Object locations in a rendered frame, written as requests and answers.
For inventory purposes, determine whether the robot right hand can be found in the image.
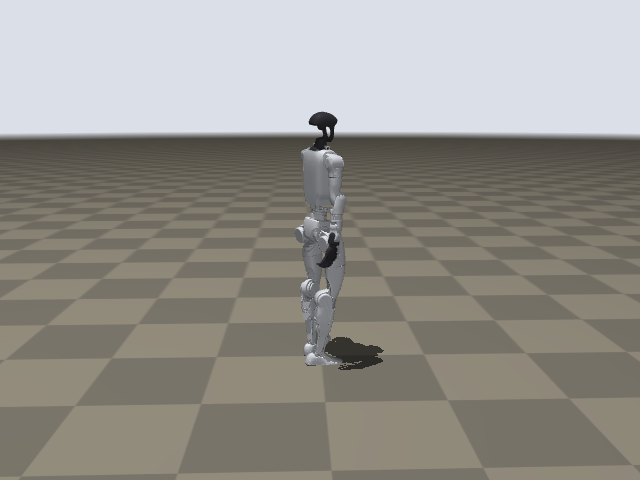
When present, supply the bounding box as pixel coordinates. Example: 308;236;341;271
317;232;340;268

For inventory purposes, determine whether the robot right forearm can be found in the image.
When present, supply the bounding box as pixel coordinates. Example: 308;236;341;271
328;194;346;242

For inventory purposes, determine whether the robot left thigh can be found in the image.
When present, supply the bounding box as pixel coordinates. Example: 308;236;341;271
295;225;322;298

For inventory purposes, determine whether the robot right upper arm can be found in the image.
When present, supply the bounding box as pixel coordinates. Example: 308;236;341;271
325;153;346;206

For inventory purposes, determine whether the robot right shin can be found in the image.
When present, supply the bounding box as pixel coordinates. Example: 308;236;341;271
314;294;336;357

